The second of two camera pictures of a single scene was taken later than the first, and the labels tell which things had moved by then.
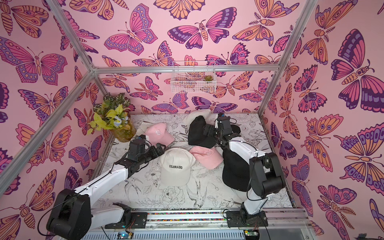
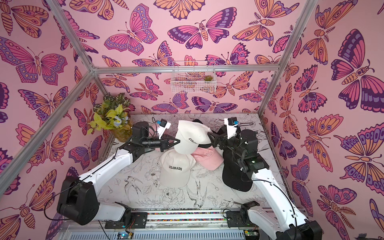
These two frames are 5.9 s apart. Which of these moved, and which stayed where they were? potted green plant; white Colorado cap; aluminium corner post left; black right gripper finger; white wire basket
Moved: black right gripper finger
Stayed: aluminium corner post left; white wire basket; white Colorado cap; potted green plant
